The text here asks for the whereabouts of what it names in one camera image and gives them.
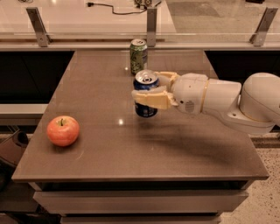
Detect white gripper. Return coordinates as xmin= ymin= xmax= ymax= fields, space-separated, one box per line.
xmin=131 ymin=72 xmax=209 ymax=115

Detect blue pepsi can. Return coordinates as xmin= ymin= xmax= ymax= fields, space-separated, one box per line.
xmin=133 ymin=70 xmax=159 ymax=118

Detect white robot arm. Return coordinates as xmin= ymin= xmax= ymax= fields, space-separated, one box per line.
xmin=132 ymin=72 xmax=280 ymax=135

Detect green soda can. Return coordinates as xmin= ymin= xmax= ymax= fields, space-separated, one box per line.
xmin=129 ymin=38 xmax=148 ymax=74

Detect red apple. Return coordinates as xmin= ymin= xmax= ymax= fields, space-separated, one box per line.
xmin=46 ymin=115 xmax=80 ymax=147

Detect grey lower drawer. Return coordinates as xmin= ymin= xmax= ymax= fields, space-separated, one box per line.
xmin=60 ymin=216 xmax=221 ymax=224

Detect grey drawer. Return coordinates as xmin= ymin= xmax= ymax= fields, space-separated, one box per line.
xmin=33 ymin=190 xmax=248 ymax=214
xmin=60 ymin=216 xmax=221 ymax=224

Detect grey upper drawer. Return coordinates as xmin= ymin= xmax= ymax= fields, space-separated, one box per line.
xmin=33 ymin=190 xmax=248 ymax=214

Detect middle metal railing bracket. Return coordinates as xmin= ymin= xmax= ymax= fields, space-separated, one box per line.
xmin=146 ymin=7 xmax=158 ymax=47

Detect metal railing bracket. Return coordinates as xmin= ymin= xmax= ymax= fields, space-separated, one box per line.
xmin=146 ymin=7 xmax=158 ymax=47
xmin=249 ymin=7 xmax=278 ymax=46
xmin=26 ymin=7 xmax=51 ymax=47

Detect right metal railing bracket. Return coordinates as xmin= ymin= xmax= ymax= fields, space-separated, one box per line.
xmin=249 ymin=7 xmax=278 ymax=46

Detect black power cable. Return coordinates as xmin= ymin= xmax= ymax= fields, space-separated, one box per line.
xmin=86 ymin=2 xmax=148 ymax=16

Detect left metal railing bracket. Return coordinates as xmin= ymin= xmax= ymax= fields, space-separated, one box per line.
xmin=26 ymin=7 xmax=51 ymax=47

